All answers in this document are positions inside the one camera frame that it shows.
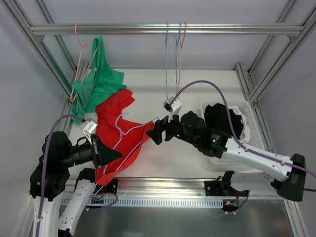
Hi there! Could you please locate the red tank top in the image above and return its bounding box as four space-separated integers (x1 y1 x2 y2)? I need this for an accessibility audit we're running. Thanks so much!
95 89 154 186

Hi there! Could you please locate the blue hanger of red top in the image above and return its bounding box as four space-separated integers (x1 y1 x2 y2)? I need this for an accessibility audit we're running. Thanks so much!
94 113 158 195

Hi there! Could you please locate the black tank top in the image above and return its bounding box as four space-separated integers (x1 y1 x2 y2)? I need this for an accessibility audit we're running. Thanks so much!
204 103 235 136

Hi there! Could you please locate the green tank top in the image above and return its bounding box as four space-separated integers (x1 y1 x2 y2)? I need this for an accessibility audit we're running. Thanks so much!
72 35 126 118

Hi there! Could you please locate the blue hanger of white top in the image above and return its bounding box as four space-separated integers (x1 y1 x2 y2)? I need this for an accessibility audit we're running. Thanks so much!
174 22 182 94

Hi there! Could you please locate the blue hanger of black top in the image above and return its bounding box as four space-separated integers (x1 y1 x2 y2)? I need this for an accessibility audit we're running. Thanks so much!
165 22 169 99

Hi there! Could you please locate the white tank top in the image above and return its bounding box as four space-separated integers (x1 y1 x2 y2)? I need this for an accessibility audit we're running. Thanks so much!
229 106 251 143

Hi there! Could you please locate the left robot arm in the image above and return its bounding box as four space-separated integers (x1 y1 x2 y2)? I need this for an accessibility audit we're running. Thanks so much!
30 131 122 237

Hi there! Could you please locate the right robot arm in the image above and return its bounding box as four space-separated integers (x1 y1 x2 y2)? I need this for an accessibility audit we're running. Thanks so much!
147 111 306 202

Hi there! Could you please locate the white plastic basket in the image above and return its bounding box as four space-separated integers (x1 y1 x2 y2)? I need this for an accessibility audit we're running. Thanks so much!
200 99 265 165

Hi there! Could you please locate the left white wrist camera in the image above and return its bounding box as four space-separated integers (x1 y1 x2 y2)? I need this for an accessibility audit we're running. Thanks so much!
79 118 98 140

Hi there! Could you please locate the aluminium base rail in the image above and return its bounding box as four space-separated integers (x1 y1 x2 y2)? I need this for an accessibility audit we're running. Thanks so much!
66 176 279 198

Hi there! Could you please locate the white slotted cable duct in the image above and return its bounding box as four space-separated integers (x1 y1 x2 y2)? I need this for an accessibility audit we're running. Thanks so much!
60 197 224 208

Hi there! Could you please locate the aluminium hanging rail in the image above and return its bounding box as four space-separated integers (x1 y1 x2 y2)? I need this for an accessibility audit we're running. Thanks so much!
30 23 305 36

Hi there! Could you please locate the aluminium frame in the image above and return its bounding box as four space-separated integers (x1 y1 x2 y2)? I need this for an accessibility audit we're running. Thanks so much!
0 0 316 237

